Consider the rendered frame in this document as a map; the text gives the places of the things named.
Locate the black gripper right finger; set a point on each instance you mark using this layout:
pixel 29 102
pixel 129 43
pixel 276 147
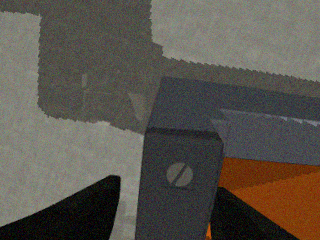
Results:
pixel 233 219

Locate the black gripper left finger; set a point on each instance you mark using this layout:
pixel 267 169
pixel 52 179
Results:
pixel 87 215

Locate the orange block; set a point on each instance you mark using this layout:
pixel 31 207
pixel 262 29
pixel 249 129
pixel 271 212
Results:
pixel 288 194

